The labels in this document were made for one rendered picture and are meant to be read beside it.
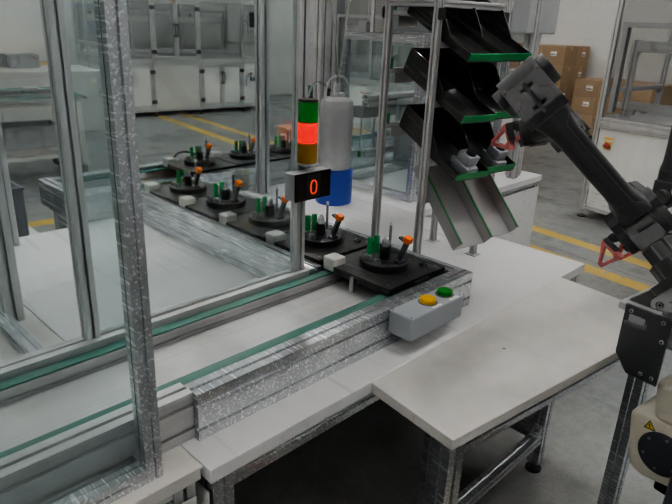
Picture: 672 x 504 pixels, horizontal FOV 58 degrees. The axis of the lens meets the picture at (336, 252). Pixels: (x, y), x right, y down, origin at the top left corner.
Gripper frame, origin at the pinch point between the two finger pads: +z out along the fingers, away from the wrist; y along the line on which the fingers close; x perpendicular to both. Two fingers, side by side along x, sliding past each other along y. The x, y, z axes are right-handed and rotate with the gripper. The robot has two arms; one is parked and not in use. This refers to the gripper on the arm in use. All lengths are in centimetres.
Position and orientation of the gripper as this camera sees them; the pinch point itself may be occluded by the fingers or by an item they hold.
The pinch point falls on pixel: (506, 140)
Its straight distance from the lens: 169.4
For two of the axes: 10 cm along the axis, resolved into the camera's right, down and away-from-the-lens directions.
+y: -8.1, 1.9, -5.5
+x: 2.2, 9.8, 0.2
